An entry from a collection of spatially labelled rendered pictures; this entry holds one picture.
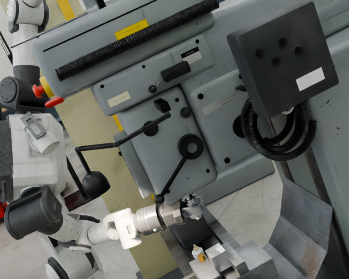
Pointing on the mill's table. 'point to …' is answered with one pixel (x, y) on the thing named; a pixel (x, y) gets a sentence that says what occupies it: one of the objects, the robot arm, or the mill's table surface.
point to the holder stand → (191, 232)
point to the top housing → (57, 50)
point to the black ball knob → (185, 112)
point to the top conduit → (135, 39)
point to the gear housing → (150, 75)
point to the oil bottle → (197, 251)
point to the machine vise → (247, 263)
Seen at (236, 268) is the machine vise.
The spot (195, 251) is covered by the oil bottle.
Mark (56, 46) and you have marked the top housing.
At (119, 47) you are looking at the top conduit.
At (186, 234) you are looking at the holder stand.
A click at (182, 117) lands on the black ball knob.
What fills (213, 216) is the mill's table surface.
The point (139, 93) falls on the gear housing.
